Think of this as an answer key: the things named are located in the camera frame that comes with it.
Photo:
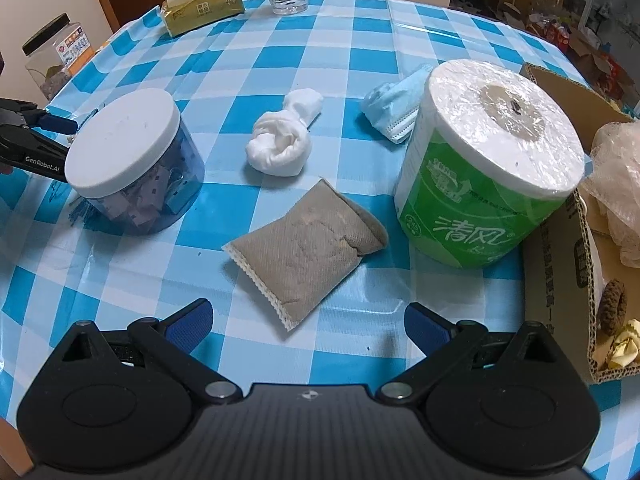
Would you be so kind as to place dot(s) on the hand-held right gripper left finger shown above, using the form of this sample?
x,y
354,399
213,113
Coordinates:
x,y
192,322

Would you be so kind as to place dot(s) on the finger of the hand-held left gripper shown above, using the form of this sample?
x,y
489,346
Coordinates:
x,y
30,141
57,122

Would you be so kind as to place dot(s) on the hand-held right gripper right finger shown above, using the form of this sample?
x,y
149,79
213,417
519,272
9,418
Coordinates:
x,y
425,327

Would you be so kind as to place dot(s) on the grey fabric pouch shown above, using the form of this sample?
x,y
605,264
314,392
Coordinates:
x,y
300,255

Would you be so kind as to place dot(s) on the brown cardboard box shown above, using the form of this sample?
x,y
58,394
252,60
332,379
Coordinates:
x,y
555,270

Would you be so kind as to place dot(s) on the brown scrunchie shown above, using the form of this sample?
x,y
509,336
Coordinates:
x,y
612,305

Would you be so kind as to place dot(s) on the yellow cloth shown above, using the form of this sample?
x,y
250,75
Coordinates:
x,y
625,347

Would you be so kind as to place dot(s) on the peach mesh bath pouf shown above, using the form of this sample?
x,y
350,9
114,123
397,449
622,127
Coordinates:
x,y
617,170

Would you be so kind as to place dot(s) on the blue tassel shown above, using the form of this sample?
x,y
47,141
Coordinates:
x,y
82,212

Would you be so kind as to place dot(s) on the clear jar with black lid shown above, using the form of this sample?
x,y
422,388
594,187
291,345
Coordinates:
x,y
50,60

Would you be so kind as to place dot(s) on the plastic jar with white lid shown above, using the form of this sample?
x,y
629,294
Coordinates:
x,y
120,145

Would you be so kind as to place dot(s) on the green wrapped toilet paper roll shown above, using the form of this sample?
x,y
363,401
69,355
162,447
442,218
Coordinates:
x,y
475,185

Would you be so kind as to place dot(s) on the gold tissue box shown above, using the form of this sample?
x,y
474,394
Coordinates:
x,y
205,10

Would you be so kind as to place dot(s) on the white rolled sock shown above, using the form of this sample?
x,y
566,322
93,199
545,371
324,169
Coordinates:
x,y
275,147

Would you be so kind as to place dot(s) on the crumpled blue face mask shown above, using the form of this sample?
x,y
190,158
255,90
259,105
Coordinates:
x,y
392,105

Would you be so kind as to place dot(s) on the blue checkered tablecloth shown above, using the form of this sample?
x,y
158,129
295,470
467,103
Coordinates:
x,y
350,50

